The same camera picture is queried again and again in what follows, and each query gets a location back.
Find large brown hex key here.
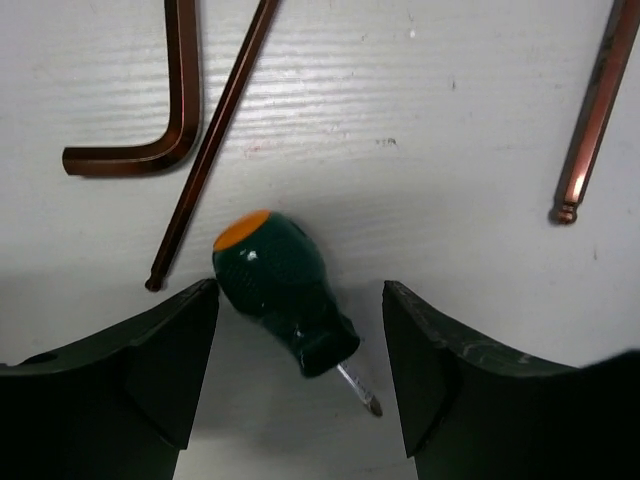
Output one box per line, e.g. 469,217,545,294
62,0,202,178

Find green stubby screwdriver orange cap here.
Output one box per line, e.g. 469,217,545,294
212,209,385,418

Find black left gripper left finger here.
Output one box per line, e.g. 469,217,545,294
1,279,219,479

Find thin brown hex key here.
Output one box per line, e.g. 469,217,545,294
145,0,280,292

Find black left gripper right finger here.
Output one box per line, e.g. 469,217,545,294
382,281,639,479

